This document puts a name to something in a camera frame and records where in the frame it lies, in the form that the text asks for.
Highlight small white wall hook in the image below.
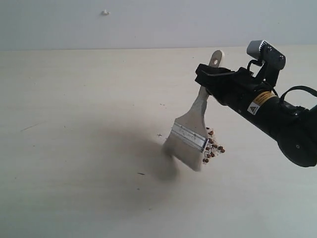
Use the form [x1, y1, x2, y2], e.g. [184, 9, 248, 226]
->
[101, 9, 110, 16]

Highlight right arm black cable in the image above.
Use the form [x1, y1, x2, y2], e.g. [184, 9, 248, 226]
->
[246, 59, 317, 117]

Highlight white wooden paint brush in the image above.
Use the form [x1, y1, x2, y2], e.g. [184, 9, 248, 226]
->
[161, 50, 225, 172]

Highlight scattered rice and brown pellets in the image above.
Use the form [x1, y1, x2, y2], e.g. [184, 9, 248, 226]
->
[202, 127, 225, 165]

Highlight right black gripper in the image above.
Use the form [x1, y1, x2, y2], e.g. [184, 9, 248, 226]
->
[195, 64, 275, 109]

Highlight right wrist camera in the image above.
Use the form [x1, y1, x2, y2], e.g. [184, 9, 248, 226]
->
[246, 40, 286, 88]

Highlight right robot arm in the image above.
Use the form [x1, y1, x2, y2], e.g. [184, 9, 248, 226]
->
[195, 64, 317, 167]

